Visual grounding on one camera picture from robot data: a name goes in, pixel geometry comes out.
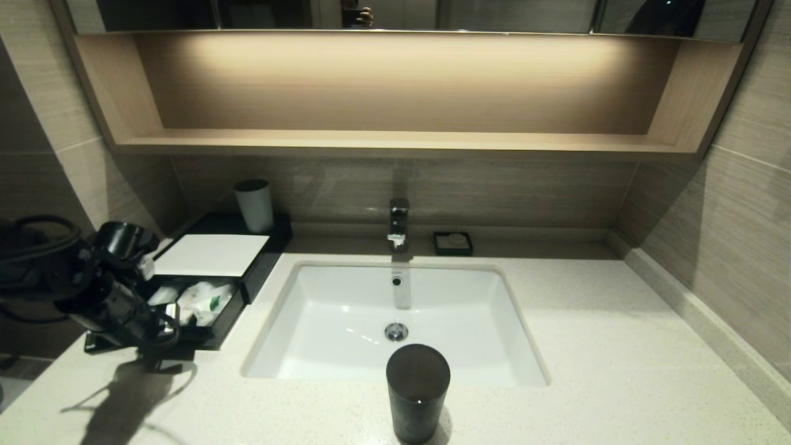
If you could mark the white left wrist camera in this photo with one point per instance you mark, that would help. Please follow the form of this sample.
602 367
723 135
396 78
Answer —
147 269

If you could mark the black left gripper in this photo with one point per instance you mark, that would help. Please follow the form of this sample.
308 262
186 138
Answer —
123 315

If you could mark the black drawer box case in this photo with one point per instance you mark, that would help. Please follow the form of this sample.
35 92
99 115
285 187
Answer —
275 244

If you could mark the chrome faucet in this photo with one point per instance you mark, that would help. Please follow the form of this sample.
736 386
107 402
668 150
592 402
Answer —
398 225

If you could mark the black cup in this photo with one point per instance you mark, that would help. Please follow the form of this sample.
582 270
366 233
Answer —
417 395

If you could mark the beige soap bar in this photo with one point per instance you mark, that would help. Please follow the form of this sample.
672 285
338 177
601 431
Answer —
456 239

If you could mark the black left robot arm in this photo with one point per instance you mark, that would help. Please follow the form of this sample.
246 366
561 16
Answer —
49 266

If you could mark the clear plastic packet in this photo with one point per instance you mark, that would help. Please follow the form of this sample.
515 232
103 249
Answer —
164 293

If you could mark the black soap dish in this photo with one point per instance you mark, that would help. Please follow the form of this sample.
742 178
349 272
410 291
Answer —
440 247

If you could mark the white packet with green label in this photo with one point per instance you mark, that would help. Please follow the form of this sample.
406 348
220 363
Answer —
207 303

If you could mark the mirror cabinet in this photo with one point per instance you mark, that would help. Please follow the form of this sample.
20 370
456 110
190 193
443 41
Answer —
513 15

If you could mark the chrome drain plug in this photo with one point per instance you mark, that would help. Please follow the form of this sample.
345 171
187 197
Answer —
396 332

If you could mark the white cup with dark rim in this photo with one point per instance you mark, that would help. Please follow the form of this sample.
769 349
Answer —
254 207

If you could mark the wooden wall shelf niche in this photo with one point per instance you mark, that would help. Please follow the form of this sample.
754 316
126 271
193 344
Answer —
395 143

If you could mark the white sink basin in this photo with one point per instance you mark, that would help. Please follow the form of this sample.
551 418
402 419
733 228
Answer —
334 321

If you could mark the black pull-out drawer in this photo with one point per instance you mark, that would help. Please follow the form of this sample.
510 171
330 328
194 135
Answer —
216 330

